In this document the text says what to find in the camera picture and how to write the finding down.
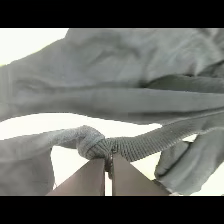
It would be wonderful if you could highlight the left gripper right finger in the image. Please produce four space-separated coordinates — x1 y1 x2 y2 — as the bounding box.
111 154 172 197

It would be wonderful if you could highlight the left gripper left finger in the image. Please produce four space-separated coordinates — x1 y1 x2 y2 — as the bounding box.
47 158 106 197

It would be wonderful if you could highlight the dark grey long-sleeved shirt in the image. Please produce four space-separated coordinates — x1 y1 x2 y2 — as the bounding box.
0 27 224 197

